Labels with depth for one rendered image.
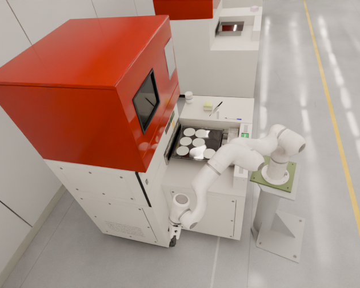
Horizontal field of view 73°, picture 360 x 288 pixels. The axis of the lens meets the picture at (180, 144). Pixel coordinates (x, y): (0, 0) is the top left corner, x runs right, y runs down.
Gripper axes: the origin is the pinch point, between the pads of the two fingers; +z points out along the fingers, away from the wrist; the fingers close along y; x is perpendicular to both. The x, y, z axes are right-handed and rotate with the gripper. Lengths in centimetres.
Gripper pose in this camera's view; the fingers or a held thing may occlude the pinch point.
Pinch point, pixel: (171, 237)
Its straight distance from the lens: 144.3
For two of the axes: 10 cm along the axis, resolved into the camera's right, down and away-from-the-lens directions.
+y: -1.0, -5.9, 8.0
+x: -9.8, -0.9, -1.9
